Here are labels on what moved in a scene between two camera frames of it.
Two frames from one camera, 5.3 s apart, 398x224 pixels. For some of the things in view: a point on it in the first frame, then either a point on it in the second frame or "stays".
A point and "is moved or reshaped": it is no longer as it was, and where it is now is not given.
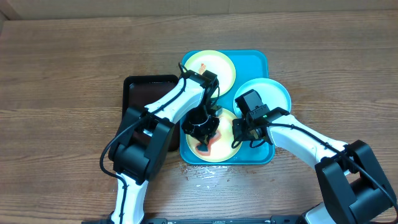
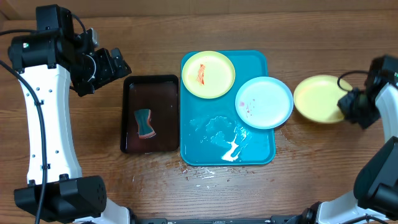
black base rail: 220,220 stays
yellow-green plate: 219,147 to 316,98
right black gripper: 239,125 to 345,104
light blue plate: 271,93 stays
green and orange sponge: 204,149 is moved or reshaped
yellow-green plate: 215,62 stays
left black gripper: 204,134 to 103,57
